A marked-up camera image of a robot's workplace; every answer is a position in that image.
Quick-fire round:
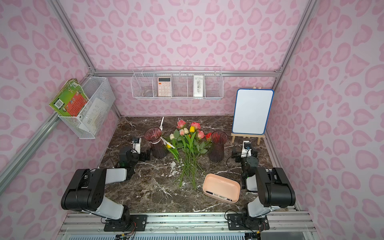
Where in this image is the pink plastic tray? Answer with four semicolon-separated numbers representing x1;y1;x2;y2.
203;174;241;204

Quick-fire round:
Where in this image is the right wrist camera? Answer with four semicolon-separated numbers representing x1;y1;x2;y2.
241;141;252;158

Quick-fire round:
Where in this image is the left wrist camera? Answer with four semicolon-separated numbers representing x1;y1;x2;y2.
132;137;142;155

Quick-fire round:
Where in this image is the white mesh side basket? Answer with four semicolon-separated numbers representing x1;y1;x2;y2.
59;77;116;139

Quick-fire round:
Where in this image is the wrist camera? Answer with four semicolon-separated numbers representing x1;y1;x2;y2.
241;141;252;158
132;137;142;155

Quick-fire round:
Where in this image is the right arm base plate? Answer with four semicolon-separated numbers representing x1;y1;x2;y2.
225;213;270;232

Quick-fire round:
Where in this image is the pink calculator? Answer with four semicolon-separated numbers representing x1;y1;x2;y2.
158;77;172;97

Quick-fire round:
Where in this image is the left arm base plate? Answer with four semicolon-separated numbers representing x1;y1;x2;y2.
104;215;148;233

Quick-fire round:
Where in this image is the dark red vase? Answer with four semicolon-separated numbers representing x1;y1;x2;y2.
144;127;168;159
208;131;228;163

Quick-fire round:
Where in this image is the white wire wall shelf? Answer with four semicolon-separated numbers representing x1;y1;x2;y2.
131;66;224;100

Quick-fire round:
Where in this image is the green and red book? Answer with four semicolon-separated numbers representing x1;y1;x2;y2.
50;79;89;117

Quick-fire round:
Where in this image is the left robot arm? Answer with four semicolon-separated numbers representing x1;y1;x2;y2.
61;147;151;233

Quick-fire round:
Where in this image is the small glass bowl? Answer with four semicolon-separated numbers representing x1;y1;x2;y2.
143;89;154;98

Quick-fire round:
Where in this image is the pink rose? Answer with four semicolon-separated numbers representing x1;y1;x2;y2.
197;131;205;140
191;122;201;130
177;120;187;130

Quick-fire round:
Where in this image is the small whiteboard on easel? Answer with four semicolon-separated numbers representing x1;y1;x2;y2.
231;89;275;145

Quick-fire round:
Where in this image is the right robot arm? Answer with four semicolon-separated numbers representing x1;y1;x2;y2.
226;149;296;233

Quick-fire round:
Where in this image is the white paper in basket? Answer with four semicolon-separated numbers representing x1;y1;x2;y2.
79;98;108;136

